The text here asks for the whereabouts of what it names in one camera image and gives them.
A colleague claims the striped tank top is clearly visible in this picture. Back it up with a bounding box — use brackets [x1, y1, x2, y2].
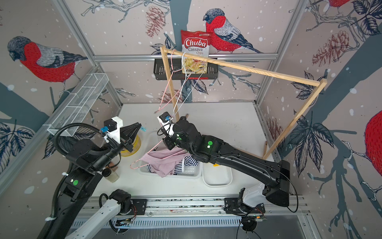
[146, 156, 199, 177]

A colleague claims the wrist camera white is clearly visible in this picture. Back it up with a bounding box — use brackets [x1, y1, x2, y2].
[157, 112, 174, 137]
[100, 117, 123, 144]

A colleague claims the cassava chips bag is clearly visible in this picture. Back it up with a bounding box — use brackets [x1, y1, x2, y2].
[181, 30, 211, 74]

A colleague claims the black wall basket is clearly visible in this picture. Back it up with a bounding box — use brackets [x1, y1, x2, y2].
[153, 58, 219, 81]

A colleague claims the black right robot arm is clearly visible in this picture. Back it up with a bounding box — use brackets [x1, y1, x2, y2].
[158, 114, 290, 208]

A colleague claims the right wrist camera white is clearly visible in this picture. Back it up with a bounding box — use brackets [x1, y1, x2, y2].
[157, 112, 174, 137]

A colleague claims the white plastic tray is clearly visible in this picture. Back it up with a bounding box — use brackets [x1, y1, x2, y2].
[203, 163, 233, 187]

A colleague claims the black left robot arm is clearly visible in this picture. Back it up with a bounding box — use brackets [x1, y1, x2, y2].
[38, 117, 141, 239]

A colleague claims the wooden clothes rack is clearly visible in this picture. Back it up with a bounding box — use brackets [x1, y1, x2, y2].
[160, 46, 327, 160]

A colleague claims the pink tank top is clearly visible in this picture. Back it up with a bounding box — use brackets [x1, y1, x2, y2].
[140, 148, 190, 177]

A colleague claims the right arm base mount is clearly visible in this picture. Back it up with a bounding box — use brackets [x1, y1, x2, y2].
[223, 198, 266, 216]

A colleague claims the yellow bowl with buns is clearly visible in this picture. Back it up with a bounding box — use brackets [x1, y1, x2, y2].
[121, 135, 141, 157]

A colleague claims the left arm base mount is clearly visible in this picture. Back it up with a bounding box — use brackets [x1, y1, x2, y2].
[116, 199, 148, 216]

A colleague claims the clear bottle black cap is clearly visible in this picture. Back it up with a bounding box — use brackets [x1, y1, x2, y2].
[101, 168, 119, 183]

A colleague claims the white wire mesh shelf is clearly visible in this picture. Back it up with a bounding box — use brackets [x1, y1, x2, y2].
[47, 73, 109, 135]

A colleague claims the white perforated plastic basket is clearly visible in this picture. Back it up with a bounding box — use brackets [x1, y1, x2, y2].
[137, 132, 203, 179]

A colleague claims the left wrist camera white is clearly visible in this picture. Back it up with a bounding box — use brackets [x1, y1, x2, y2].
[100, 117, 123, 144]

